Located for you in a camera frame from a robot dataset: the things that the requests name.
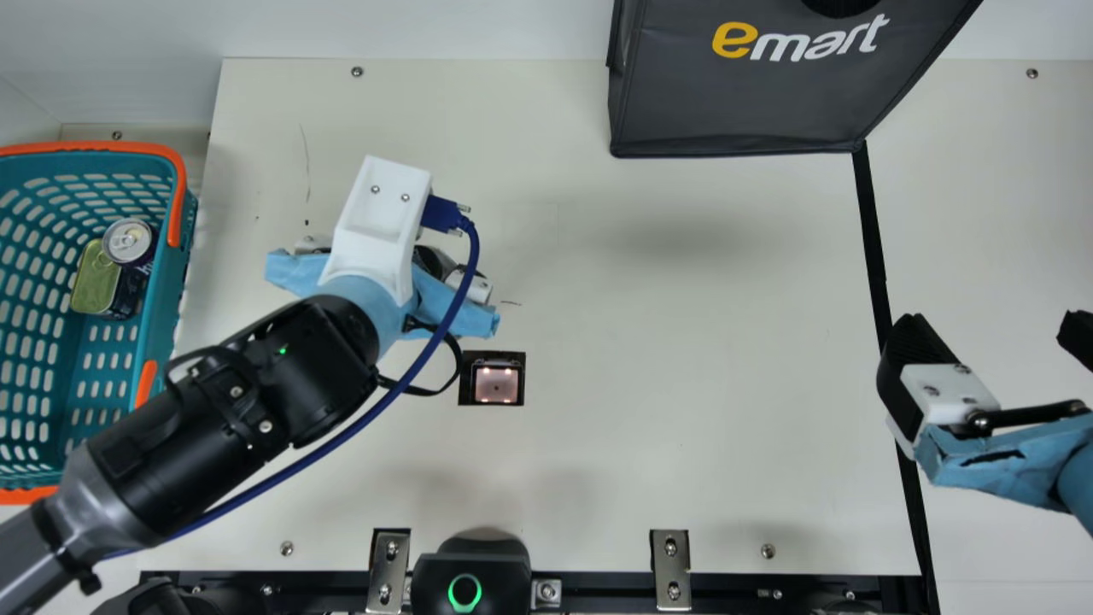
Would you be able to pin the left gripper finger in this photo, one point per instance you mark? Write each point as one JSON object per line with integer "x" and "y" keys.
{"x": 312, "y": 246}
{"x": 474, "y": 289}

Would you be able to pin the black device with green light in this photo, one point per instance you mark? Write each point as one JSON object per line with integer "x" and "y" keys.
{"x": 470, "y": 568}

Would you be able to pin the black strip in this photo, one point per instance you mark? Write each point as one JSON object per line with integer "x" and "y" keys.
{"x": 875, "y": 282}

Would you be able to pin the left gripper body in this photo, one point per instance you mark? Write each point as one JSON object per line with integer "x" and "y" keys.
{"x": 290, "y": 273}

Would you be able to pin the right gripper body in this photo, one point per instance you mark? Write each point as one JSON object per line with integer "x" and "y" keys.
{"x": 999, "y": 465}

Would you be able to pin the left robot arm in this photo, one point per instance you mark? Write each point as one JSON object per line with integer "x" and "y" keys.
{"x": 213, "y": 410}

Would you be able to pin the can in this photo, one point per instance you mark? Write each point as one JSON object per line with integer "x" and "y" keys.
{"x": 128, "y": 241}

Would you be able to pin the rectangular tin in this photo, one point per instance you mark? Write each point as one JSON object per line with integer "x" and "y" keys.
{"x": 94, "y": 282}

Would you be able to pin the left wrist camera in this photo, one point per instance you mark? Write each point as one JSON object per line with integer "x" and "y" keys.
{"x": 376, "y": 222}

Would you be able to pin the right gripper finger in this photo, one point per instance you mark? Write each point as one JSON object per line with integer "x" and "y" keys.
{"x": 1080, "y": 337}
{"x": 918, "y": 359}

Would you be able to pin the teal shopping basket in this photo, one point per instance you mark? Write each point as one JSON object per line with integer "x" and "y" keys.
{"x": 85, "y": 149}

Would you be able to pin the small square scanner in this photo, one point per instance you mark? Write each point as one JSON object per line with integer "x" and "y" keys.
{"x": 493, "y": 383}

